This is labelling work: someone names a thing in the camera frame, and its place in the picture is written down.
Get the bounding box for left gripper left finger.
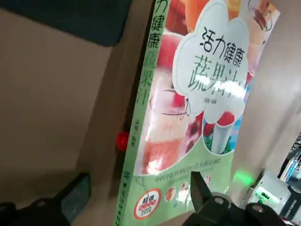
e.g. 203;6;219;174
0;173;92;226

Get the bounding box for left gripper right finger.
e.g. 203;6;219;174
184;171;296;226

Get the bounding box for background shelf books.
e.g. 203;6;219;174
278;138;301;190

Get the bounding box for red marker pen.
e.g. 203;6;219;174
116;131;130;152

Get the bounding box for black mouse pad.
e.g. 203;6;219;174
0;0;133;47

